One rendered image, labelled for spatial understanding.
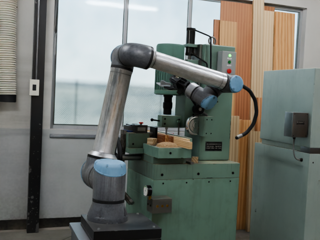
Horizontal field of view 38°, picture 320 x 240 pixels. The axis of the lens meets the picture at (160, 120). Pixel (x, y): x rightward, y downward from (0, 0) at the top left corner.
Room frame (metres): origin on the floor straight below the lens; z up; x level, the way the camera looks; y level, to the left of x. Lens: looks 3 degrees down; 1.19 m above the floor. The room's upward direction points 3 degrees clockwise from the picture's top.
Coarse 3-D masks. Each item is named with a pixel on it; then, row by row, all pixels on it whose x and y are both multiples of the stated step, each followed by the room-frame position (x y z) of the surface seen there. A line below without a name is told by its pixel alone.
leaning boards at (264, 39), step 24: (216, 24) 4.31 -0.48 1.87; (240, 24) 4.40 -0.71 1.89; (264, 24) 4.50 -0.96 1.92; (288, 24) 4.56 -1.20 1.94; (240, 48) 4.40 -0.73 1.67; (264, 48) 4.49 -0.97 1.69; (288, 48) 4.55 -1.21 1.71; (240, 72) 4.39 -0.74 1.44; (240, 96) 4.38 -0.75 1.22; (240, 120) 4.22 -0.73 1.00; (240, 144) 4.21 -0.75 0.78; (240, 168) 4.21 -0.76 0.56; (240, 192) 4.20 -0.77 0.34; (240, 216) 4.19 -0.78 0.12
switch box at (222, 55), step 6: (222, 54) 2.83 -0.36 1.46; (228, 54) 2.84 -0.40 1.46; (234, 54) 2.86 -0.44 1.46; (222, 60) 2.83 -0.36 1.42; (234, 60) 2.86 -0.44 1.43; (222, 66) 2.83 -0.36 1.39; (228, 66) 2.84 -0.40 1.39; (234, 66) 2.86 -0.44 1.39; (222, 72) 2.83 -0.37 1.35; (234, 72) 2.86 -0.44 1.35
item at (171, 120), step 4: (160, 116) 2.84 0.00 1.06; (164, 116) 2.83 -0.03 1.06; (168, 116) 2.84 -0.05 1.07; (172, 116) 2.85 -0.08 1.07; (176, 116) 2.86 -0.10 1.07; (180, 116) 2.87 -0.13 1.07; (160, 120) 2.84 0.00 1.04; (164, 120) 2.83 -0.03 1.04; (168, 120) 2.84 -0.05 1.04; (172, 120) 2.85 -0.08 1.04; (176, 120) 2.86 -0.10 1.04; (160, 124) 2.83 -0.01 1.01; (164, 124) 2.82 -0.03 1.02; (168, 124) 2.84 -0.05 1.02; (172, 124) 2.85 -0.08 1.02; (176, 124) 2.86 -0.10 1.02; (180, 124) 2.87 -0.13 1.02
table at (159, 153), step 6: (144, 144) 2.75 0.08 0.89; (126, 150) 2.76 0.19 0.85; (132, 150) 2.73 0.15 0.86; (138, 150) 2.74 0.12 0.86; (144, 150) 2.75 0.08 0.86; (150, 150) 2.66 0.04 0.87; (156, 150) 2.59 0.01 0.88; (162, 150) 2.58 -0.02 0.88; (168, 150) 2.59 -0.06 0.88; (174, 150) 2.61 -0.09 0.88; (180, 150) 2.62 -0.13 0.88; (186, 150) 2.64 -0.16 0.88; (156, 156) 2.58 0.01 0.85; (162, 156) 2.58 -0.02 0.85; (168, 156) 2.59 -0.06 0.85; (174, 156) 2.61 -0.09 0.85; (180, 156) 2.62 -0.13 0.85; (186, 156) 2.64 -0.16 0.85
